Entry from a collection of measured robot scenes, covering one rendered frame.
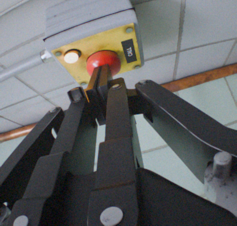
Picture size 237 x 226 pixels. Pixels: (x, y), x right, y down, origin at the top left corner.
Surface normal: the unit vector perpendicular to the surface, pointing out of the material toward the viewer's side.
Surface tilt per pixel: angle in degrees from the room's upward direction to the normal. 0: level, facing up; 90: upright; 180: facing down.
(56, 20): 90
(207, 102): 90
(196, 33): 90
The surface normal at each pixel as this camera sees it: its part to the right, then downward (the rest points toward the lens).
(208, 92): -0.18, -0.32
